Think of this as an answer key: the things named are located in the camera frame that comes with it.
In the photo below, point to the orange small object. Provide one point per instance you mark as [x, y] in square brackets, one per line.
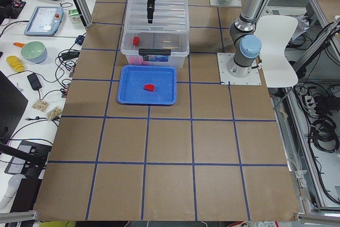
[18, 44]

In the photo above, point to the green bowl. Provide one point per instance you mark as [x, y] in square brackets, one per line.
[35, 52]

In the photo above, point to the black power adapter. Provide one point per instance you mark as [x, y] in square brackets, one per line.
[34, 81]

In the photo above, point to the clear plastic box lid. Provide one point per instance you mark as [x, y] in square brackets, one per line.
[170, 16]

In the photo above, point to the white chair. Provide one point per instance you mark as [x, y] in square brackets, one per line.
[275, 31]

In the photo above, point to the near teach pendant tablet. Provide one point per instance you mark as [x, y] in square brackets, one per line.
[45, 21]

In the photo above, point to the snack bag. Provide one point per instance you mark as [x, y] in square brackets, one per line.
[40, 105]
[55, 112]

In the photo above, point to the blue plastic tray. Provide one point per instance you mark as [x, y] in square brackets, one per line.
[134, 77]

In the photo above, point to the red block cluster in box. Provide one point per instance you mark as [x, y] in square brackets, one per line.
[137, 60]

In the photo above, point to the yellow ridged toy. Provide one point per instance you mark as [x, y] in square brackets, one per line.
[15, 63]

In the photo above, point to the clear plastic storage box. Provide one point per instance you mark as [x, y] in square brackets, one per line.
[162, 49]

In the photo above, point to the green white carton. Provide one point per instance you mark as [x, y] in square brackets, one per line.
[74, 16]

